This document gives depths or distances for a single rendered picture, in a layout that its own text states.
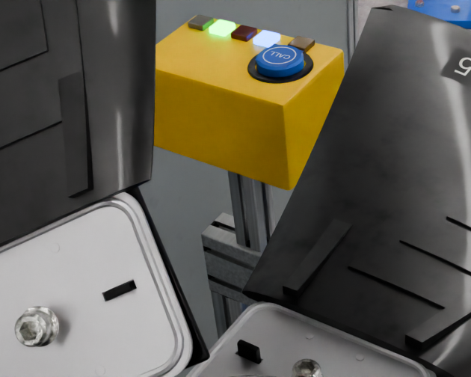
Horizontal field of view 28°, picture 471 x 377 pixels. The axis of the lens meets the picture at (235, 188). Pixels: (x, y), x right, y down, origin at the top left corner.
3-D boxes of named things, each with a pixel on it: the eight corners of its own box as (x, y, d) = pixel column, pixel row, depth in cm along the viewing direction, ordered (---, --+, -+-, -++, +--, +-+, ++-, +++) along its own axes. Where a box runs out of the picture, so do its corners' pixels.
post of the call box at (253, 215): (235, 244, 94) (223, 143, 86) (252, 227, 96) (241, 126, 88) (260, 253, 93) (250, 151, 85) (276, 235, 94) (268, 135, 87)
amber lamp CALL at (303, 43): (286, 50, 81) (286, 43, 81) (297, 40, 82) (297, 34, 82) (304, 54, 80) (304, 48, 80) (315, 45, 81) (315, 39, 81)
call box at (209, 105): (147, 157, 88) (128, 59, 82) (209, 104, 95) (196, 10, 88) (291, 206, 80) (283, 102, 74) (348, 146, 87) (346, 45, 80)
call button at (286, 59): (247, 77, 79) (246, 59, 78) (274, 55, 82) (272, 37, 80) (288, 88, 77) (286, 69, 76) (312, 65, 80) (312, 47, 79)
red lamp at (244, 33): (230, 38, 84) (229, 32, 83) (241, 29, 85) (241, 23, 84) (247, 43, 83) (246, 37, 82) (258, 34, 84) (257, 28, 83)
